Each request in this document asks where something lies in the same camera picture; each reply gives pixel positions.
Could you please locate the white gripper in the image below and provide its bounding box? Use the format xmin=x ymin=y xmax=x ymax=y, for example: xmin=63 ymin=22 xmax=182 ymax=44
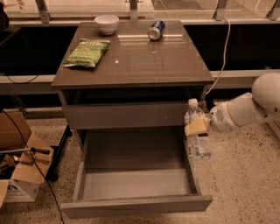
xmin=185 ymin=101 xmax=240 ymax=137

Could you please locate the open grey middle drawer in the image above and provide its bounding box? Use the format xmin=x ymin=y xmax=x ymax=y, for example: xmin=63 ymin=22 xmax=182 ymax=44
xmin=61 ymin=126 xmax=213 ymax=219

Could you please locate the closed grey top drawer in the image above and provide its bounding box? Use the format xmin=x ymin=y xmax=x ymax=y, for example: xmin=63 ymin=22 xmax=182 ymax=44
xmin=63 ymin=101 xmax=188 ymax=130

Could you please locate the green chip bag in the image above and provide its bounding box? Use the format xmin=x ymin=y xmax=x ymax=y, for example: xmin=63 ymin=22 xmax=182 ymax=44
xmin=62 ymin=39 xmax=110 ymax=68

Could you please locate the grey drawer cabinet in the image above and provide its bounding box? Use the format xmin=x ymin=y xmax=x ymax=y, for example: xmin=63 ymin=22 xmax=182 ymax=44
xmin=52 ymin=20 xmax=214 ymax=148

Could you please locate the black stand leg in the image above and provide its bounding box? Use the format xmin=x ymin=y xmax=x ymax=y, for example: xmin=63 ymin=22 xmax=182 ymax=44
xmin=46 ymin=125 xmax=73 ymax=182

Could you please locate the white ceramic bowl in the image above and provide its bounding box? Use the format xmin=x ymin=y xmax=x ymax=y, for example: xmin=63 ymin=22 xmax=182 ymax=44
xmin=94 ymin=15 xmax=119 ymax=35

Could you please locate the brown cardboard box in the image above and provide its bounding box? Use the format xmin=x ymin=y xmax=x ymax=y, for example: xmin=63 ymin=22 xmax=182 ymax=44
xmin=0 ymin=112 xmax=54 ymax=207

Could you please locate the clear plastic water bottle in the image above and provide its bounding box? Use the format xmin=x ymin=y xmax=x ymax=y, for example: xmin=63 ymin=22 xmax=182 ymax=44
xmin=184 ymin=98 xmax=211 ymax=159

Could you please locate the blue soda can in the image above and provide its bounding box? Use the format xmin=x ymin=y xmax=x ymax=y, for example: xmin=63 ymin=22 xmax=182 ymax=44
xmin=148 ymin=20 xmax=165 ymax=41

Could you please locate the white cable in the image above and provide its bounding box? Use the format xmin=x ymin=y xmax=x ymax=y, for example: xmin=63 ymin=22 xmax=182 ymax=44
xmin=205 ymin=17 xmax=232 ymax=96

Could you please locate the black cable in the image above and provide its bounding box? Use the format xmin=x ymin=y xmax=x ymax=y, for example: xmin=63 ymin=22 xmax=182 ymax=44
xmin=0 ymin=108 xmax=67 ymax=224

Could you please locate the black handled tool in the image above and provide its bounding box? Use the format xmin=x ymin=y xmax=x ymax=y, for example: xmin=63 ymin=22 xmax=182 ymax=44
xmin=0 ymin=147 xmax=50 ymax=155

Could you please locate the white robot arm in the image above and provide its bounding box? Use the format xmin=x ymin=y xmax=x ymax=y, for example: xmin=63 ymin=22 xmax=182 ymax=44
xmin=185 ymin=73 xmax=280 ymax=137

